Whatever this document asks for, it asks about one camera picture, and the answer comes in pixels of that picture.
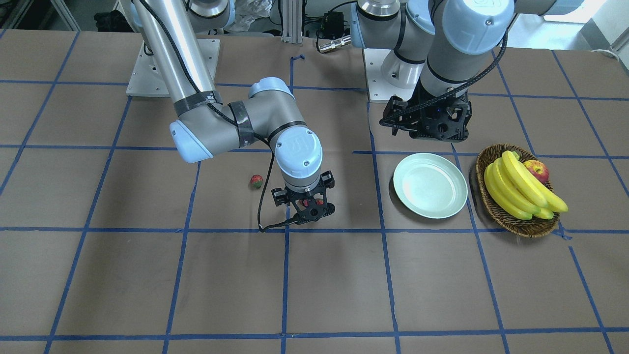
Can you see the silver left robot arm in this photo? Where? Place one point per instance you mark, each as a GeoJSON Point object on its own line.
{"type": "Point", "coordinates": [455, 42]}

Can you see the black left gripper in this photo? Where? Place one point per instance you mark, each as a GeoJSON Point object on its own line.
{"type": "Point", "coordinates": [396, 109]}

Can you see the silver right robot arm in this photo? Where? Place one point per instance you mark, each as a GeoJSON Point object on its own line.
{"type": "Point", "coordinates": [207, 125]}

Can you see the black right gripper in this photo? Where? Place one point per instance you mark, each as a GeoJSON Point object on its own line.
{"type": "Point", "coordinates": [280, 196]}

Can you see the green-topped red strawberry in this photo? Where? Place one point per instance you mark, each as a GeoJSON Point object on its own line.
{"type": "Point", "coordinates": [256, 182]}

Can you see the pointed red strawberry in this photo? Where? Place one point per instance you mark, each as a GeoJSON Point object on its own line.
{"type": "Point", "coordinates": [311, 202]}

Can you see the yellow banana bunch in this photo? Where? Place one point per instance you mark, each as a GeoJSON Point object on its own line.
{"type": "Point", "coordinates": [518, 192]}

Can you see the woven wicker basket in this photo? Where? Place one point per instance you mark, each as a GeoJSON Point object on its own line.
{"type": "Point", "coordinates": [485, 204]}

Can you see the red yellow apple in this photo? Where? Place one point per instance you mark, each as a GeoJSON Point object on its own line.
{"type": "Point", "coordinates": [538, 170]}

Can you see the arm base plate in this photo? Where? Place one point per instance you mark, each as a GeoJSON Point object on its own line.
{"type": "Point", "coordinates": [146, 80]}
{"type": "Point", "coordinates": [388, 76]}

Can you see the pale green plate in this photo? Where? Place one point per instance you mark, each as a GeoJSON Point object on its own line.
{"type": "Point", "coordinates": [430, 186]}

